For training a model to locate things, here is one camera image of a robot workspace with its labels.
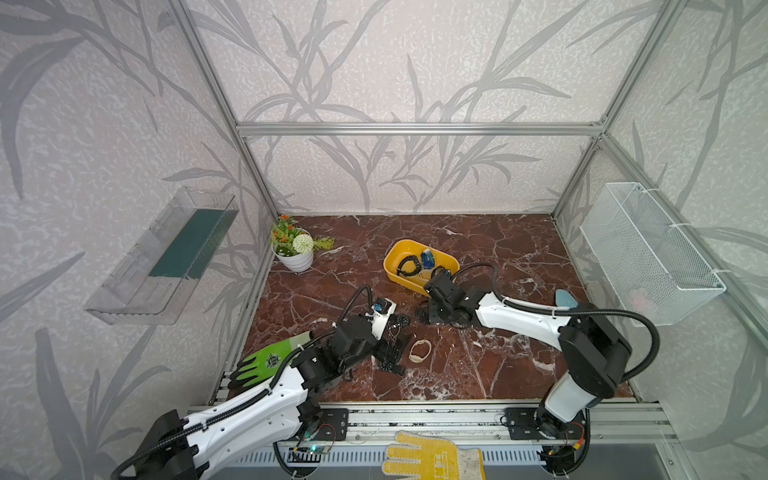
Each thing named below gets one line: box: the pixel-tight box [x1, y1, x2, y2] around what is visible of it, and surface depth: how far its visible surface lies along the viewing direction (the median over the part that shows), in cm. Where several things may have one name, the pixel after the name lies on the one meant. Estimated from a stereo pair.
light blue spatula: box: [555, 288, 579, 308], surface depth 98 cm
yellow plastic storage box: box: [384, 240, 461, 297], surface depth 104 cm
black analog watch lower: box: [379, 361, 405, 375], surface depth 84 cm
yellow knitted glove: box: [382, 430, 486, 480], surface depth 70 cm
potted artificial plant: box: [271, 214, 335, 273], surface depth 96 cm
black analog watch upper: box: [388, 314, 411, 330], surface depth 93 cm
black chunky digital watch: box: [397, 255, 422, 277], surface depth 104 cm
